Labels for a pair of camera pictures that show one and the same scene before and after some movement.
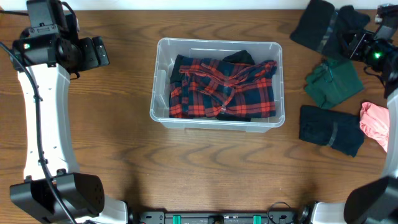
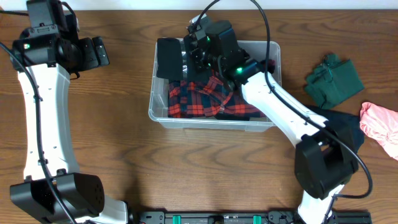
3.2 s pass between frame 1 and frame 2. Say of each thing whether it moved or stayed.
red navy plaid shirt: stayed
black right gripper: moved
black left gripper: stayed
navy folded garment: stayed
